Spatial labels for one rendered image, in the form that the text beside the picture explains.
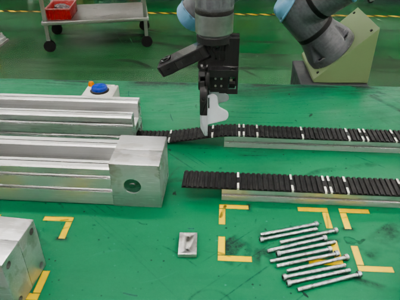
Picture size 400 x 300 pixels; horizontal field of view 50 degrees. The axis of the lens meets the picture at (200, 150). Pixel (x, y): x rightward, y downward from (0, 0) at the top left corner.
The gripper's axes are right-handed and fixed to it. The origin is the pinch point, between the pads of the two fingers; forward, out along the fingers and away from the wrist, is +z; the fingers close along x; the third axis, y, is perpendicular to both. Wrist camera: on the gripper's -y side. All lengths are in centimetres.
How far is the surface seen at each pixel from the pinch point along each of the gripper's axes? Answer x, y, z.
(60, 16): 271, -139, 54
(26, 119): -4.7, -38.5, -2.0
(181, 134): 0.8, -5.3, 3.9
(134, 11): 303, -82, 57
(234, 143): -1.8, 6.9, 4.4
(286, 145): -1.8, 18.6, 4.5
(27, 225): -39.9, -23.0, -4.4
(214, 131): -0.1, 2.4, 2.5
